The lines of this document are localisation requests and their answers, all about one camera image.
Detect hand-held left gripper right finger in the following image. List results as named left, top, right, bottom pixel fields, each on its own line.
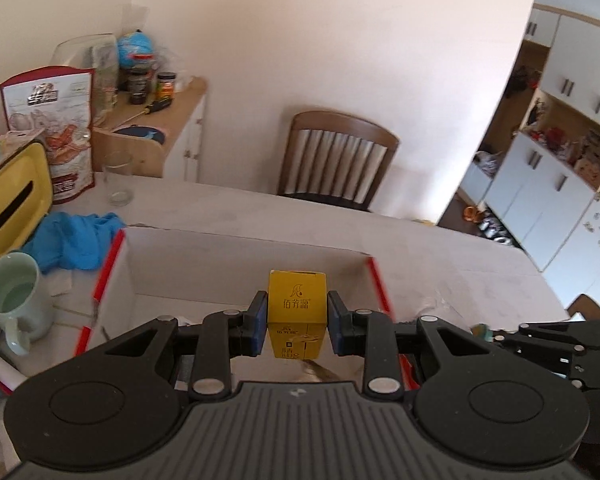
left=327, top=290, right=497, bottom=398

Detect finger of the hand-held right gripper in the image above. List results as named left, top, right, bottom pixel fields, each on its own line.
left=493, top=333, right=596, bottom=388
left=517, top=320, right=600, bottom=356

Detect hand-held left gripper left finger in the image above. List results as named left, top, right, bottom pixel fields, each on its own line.
left=105, top=290, right=270, bottom=398

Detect small yellow carton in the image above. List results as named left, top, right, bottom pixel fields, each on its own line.
left=266, top=270, right=329, bottom=361

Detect white cardboard box red edges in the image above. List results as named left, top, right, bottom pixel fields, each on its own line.
left=75, top=226, right=423, bottom=395

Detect wooden chair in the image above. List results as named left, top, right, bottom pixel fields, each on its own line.
left=566, top=294, right=600, bottom=322

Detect black white shoes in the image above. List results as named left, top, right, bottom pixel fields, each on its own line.
left=477, top=212, right=518, bottom=246

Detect white built-in cabinet unit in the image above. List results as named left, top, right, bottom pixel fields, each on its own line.
left=480, top=2, right=600, bottom=273

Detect wooden chair slatted back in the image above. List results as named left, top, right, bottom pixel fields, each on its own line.
left=277, top=111, right=400, bottom=212

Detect white storage bin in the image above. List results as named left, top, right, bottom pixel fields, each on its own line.
left=460, top=152, right=498, bottom=196

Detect clear drinking glass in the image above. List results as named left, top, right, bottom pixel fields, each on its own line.
left=102, top=151, right=135, bottom=206

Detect blue cloth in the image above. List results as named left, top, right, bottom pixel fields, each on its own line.
left=22, top=211, right=127, bottom=273

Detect wooden sideboard white doors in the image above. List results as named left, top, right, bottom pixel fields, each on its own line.
left=91, top=77, right=208, bottom=183

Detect blue round mouse pad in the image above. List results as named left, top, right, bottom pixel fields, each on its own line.
left=111, top=126, right=168, bottom=145

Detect black yellow screwdriver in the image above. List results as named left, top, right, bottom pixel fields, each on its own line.
left=122, top=99, right=173, bottom=123

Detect pale green mug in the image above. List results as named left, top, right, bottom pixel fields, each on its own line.
left=0, top=252, right=54, bottom=356

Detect jar with orange label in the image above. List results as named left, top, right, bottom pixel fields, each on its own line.
left=156, top=72, right=177, bottom=101

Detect white paper roll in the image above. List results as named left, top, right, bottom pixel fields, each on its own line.
left=0, top=342, right=23, bottom=391

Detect dark glass jar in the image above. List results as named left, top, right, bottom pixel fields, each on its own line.
left=127, top=67, right=152, bottom=106

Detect yellow tissue box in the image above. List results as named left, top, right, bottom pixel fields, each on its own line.
left=0, top=142, right=53, bottom=261

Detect red white printed bag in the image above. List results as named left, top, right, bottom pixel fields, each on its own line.
left=0, top=66, right=97, bottom=205

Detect blue globe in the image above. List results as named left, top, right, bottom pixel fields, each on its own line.
left=117, top=30, right=156, bottom=68

